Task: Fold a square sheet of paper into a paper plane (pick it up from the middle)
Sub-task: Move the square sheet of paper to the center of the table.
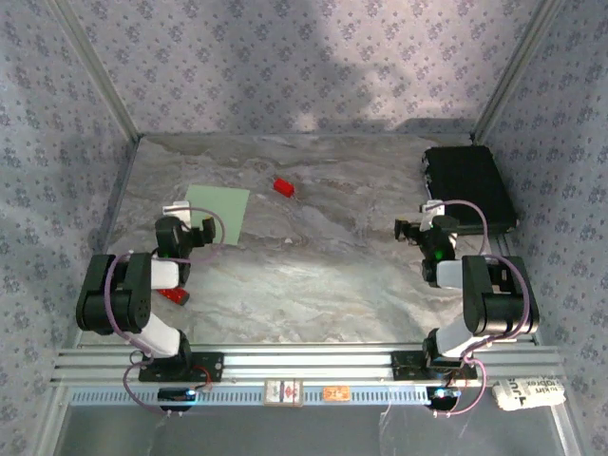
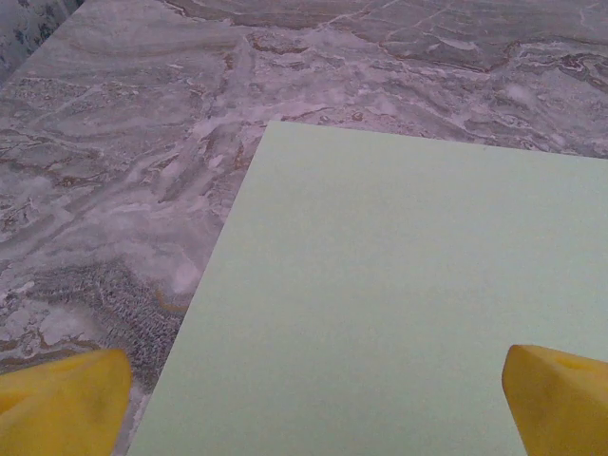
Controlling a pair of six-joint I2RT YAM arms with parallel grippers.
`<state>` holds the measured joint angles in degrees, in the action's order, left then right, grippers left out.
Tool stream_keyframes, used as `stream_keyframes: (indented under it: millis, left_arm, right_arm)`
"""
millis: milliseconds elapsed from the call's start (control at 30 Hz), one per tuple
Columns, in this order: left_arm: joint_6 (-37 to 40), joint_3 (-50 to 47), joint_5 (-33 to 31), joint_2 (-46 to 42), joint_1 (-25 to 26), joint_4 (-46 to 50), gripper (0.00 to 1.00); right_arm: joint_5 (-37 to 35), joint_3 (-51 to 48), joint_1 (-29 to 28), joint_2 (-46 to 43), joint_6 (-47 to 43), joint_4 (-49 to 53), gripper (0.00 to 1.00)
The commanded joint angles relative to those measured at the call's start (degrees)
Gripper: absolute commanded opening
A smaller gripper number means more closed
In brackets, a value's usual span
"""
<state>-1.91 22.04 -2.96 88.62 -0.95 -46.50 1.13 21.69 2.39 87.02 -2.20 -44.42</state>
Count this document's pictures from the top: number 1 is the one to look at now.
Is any black controller board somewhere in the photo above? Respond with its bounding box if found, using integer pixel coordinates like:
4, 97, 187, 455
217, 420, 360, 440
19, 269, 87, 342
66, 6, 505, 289
426, 386, 463, 410
157, 387, 199, 412

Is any light green paper sheet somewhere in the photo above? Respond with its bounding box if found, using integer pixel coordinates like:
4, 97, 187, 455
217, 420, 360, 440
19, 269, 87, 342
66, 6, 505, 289
182, 183, 252, 247

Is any black case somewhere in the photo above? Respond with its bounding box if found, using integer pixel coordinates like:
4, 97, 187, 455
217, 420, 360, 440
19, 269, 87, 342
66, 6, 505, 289
421, 145, 519, 236

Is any aluminium mounting rail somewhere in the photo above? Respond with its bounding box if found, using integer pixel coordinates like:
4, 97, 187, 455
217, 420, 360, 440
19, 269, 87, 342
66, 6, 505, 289
49, 345, 564, 387

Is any slotted grey cable duct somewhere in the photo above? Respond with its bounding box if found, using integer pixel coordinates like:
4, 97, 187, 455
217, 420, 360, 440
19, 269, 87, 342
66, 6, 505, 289
68, 384, 500, 409

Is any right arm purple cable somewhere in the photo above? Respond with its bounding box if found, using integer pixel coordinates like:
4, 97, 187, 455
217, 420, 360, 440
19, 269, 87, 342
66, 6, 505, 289
429, 199, 542, 419

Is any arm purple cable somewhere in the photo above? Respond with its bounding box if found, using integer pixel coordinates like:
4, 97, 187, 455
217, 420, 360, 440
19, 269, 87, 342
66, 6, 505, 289
106, 206, 227, 419
429, 199, 542, 419

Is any grey metal sheet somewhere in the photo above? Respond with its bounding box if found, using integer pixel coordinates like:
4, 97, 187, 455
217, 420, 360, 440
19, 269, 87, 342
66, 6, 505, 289
51, 403, 583, 456

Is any aluminium corner post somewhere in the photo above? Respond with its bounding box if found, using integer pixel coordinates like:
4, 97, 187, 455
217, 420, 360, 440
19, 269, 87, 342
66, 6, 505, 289
47, 0, 143, 143
471, 0, 567, 143

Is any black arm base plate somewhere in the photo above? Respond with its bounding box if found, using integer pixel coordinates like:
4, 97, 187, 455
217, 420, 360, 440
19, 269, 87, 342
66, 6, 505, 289
138, 351, 225, 384
391, 350, 479, 381

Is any white printed tape roll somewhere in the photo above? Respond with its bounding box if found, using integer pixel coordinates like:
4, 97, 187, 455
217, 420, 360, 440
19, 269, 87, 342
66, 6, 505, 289
491, 377, 569, 412

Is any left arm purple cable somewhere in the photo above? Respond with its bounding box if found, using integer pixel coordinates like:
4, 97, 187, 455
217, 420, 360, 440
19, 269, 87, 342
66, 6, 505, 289
106, 206, 227, 419

